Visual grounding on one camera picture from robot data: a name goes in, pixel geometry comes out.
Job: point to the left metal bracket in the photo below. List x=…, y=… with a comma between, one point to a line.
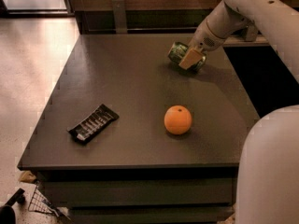
x=119, y=14

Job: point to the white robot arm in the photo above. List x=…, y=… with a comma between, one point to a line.
x=268, y=175

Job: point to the metal bracket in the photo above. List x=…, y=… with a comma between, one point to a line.
x=250, y=32
x=119, y=14

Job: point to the grey table with drawers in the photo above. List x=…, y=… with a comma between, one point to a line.
x=135, y=171

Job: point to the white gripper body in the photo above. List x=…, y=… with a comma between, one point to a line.
x=205, y=38

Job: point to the yellow crumpled paper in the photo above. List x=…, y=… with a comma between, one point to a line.
x=27, y=177

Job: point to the black snack bar wrapper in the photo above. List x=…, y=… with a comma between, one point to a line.
x=92, y=125

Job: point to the green soda can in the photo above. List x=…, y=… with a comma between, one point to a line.
x=177, y=52

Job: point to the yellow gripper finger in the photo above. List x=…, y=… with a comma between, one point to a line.
x=191, y=58

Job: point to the right metal bracket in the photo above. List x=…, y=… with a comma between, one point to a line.
x=250, y=32

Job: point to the wire basket on floor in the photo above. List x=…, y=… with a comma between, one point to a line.
x=40, y=204

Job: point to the black object on floor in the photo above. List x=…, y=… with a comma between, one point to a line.
x=7, y=213

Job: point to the orange fruit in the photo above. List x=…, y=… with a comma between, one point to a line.
x=177, y=120

